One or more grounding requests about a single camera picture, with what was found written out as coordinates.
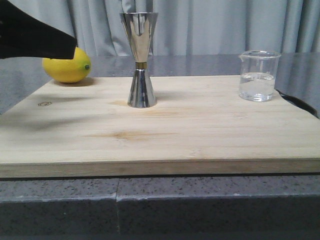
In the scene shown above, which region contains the grey curtain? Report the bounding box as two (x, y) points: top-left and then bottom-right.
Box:
(13, 0), (320, 56)

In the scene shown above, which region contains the black cable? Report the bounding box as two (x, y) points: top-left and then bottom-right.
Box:
(276, 89), (320, 118)

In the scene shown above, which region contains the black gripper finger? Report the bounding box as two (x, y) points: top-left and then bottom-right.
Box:
(0, 0), (76, 60)

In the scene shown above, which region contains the light wooden cutting board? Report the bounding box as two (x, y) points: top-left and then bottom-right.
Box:
(0, 75), (320, 178)

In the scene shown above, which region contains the glass beaker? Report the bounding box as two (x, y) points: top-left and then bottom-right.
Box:
(238, 50), (281, 102)

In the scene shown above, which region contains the yellow lemon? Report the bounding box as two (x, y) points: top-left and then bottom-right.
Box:
(42, 47), (91, 84)

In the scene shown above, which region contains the steel double jigger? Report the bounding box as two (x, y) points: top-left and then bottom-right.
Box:
(120, 12), (158, 109)

